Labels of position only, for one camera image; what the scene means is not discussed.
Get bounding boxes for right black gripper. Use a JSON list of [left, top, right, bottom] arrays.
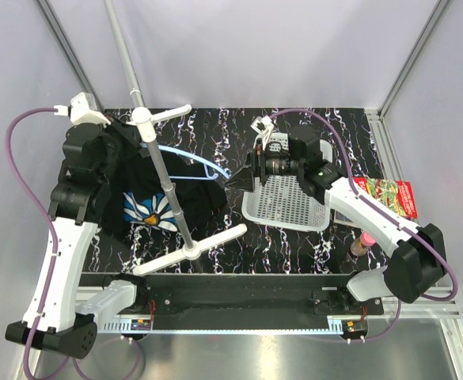
[[224, 139, 303, 193]]

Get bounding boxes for light blue clothes hanger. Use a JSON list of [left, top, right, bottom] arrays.
[[159, 146, 230, 181]]

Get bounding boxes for black daisy print t-shirt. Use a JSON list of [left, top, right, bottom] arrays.
[[100, 120, 227, 234]]

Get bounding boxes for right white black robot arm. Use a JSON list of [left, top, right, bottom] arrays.
[[226, 137, 449, 314]]

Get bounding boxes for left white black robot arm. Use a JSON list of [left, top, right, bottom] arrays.
[[5, 120, 149, 359]]

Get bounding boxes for white plastic mesh basket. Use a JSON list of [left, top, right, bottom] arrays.
[[240, 132, 333, 231]]

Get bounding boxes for grey white garment rack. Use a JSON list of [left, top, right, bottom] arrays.
[[104, 1, 247, 276]]

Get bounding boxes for black marbled table mat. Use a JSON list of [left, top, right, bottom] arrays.
[[83, 108, 385, 274]]

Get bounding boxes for pink cap bottle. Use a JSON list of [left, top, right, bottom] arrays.
[[349, 232, 376, 257]]

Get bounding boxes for red cover book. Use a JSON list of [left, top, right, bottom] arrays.
[[354, 177, 418, 220]]

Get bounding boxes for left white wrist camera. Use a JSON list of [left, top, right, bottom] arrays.
[[54, 92, 110, 126]]

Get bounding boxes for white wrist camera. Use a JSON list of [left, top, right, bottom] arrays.
[[54, 92, 110, 126], [251, 116, 274, 148]]

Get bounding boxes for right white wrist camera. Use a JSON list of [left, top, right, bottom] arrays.
[[251, 116, 274, 148]]

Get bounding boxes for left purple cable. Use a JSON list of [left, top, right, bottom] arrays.
[[4, 107, 145, 380]]

